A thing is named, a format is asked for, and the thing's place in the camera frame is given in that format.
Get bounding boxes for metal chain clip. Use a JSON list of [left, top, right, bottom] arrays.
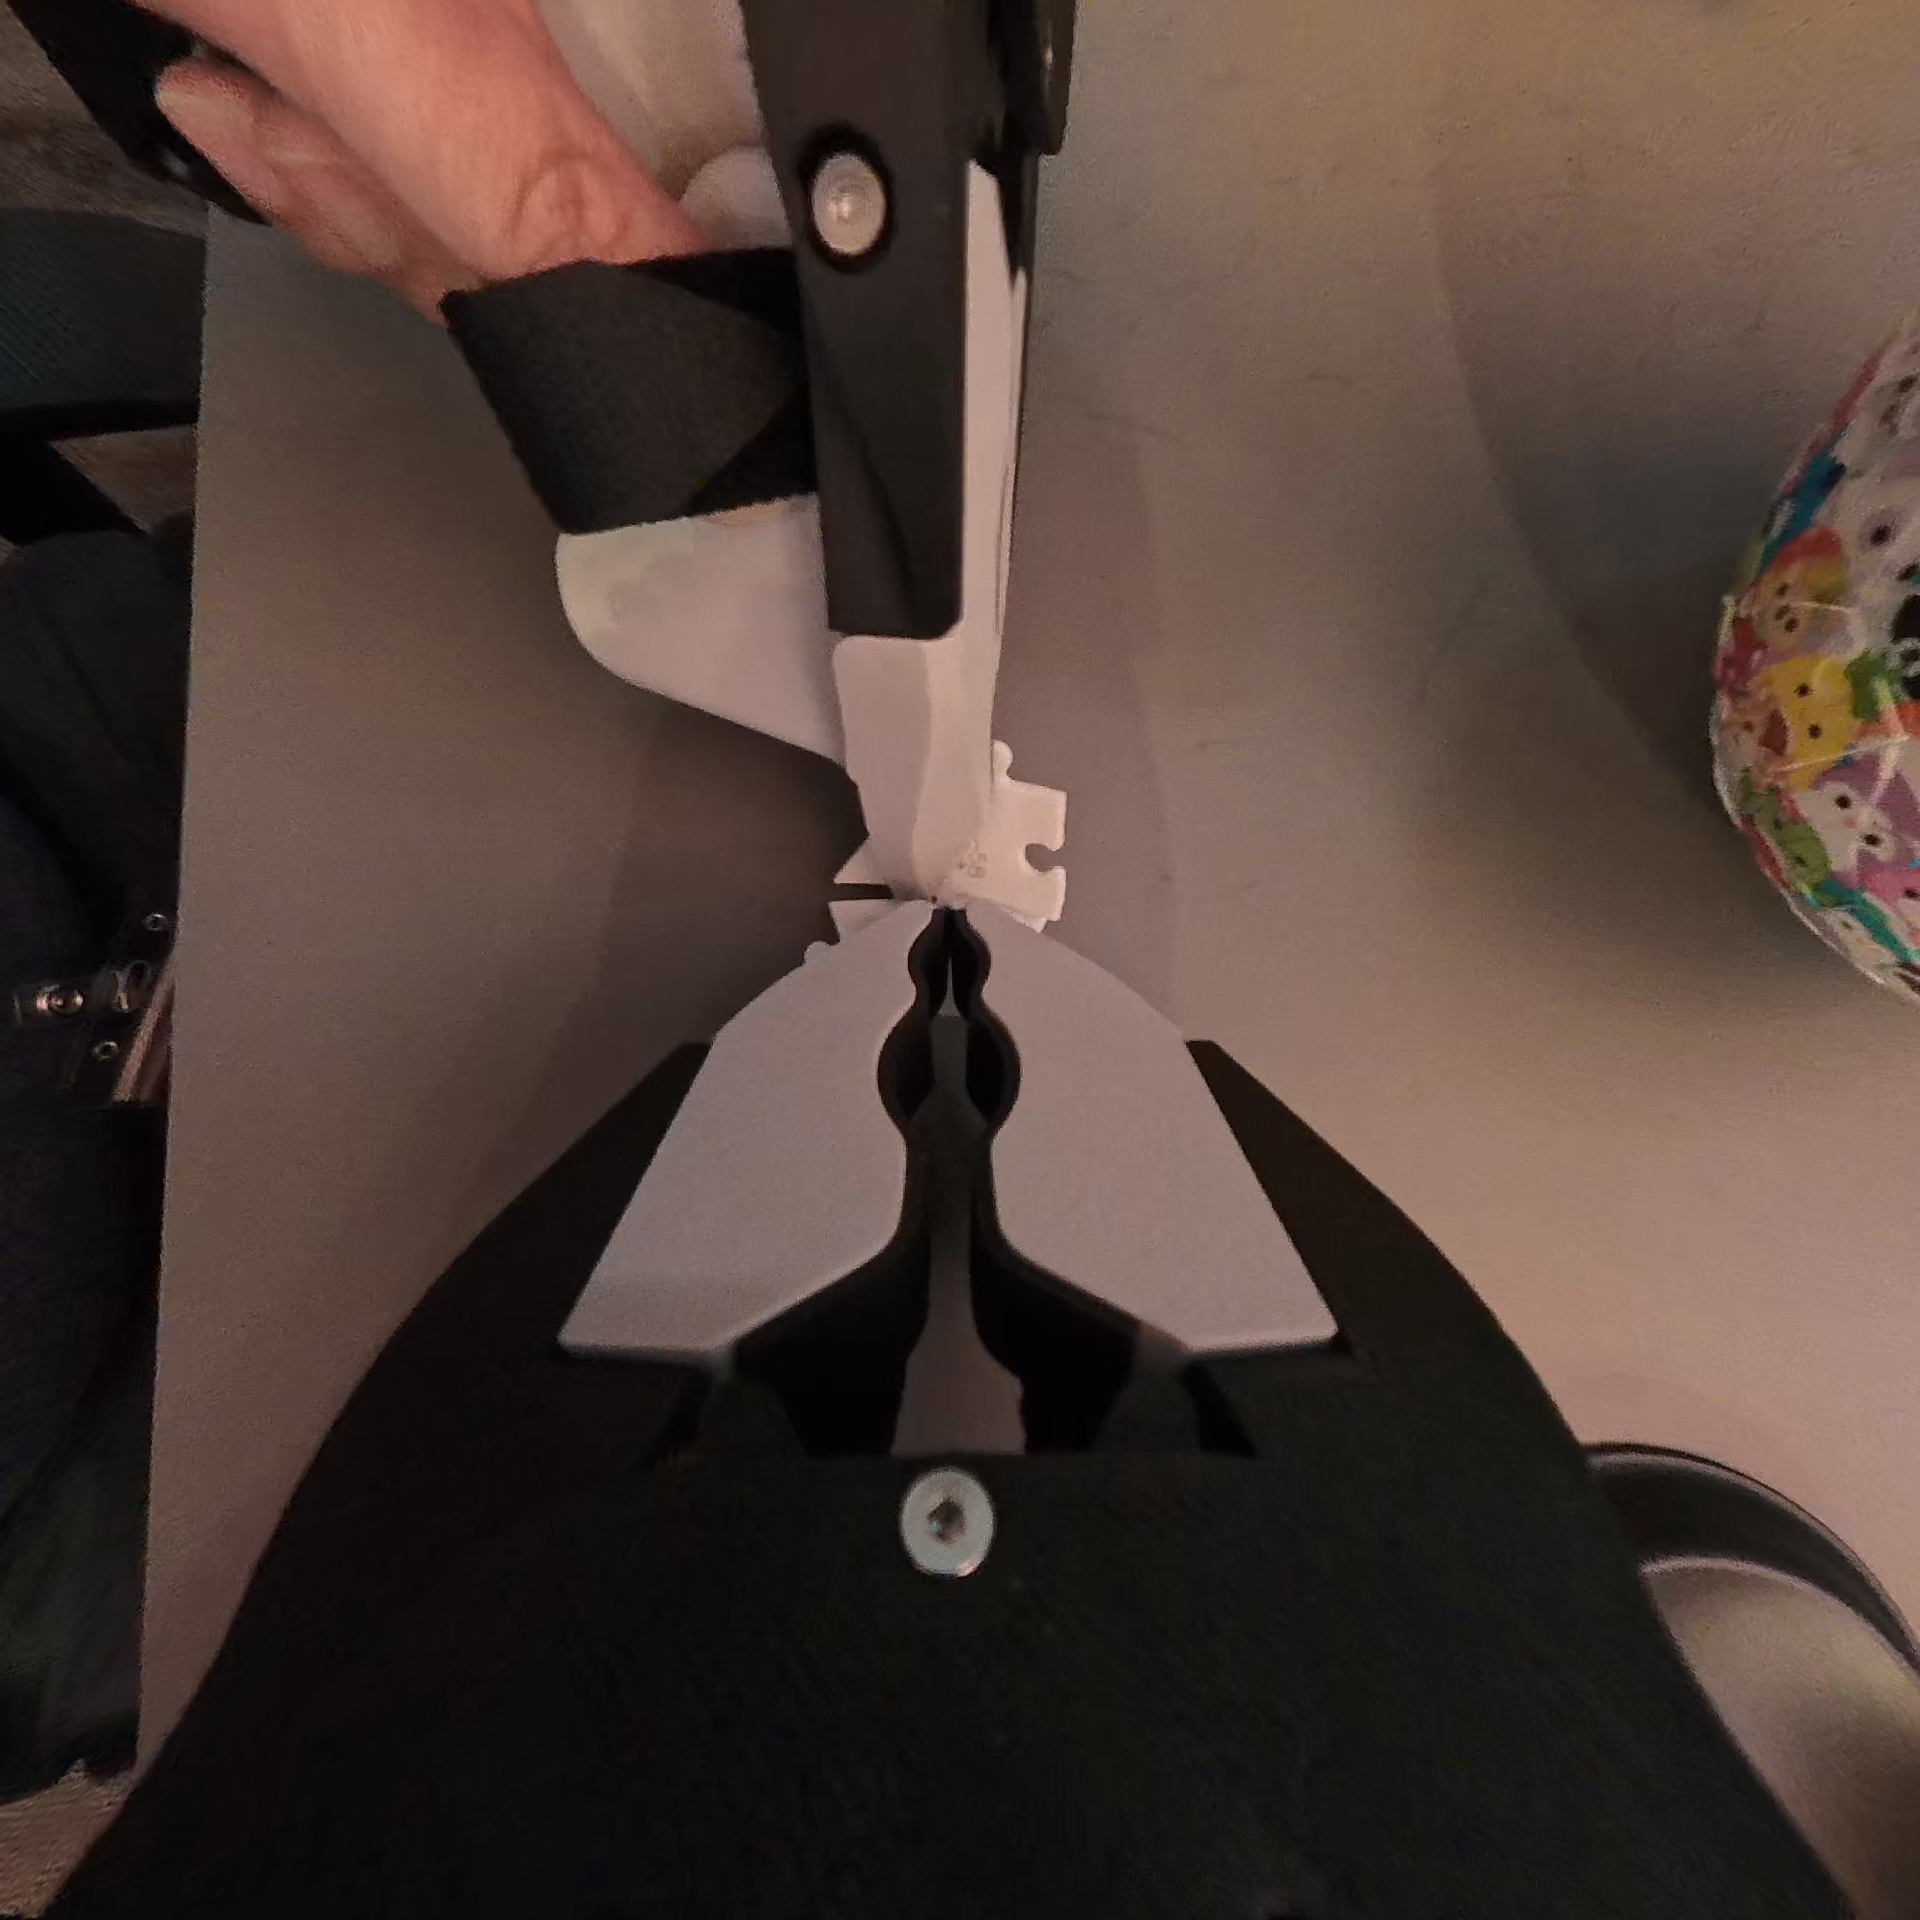
[[7, 907, 179, 1110]]

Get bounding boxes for colourful puzzle ball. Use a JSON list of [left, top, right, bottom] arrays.
[[1710, 315, 1920, 1003]]

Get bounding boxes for person's left hand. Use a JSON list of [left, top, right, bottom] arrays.
[[150, 0, 711, 301]]

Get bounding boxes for white puzzle piece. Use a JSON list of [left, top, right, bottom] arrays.
[[803, 849, 910, 966], [961, 738, 1076, 923]]

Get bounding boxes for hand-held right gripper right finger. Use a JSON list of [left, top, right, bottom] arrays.
[[951, 915, 1345, 1454]]

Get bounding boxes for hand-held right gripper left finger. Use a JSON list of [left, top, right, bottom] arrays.
[[556, 915, 954, 1454]]

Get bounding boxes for black round ball stand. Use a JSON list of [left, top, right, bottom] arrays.
[[1587, 1443, 1920, 1920]]

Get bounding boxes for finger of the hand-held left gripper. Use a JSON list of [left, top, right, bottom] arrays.
[[833, 154, 1041, 910]]

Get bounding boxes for dark teal chair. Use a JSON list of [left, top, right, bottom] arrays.
[[0, 210, 204, 542]]

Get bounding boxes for person's dark trousers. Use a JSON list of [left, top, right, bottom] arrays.
[[0, 527, 190, 1779]]

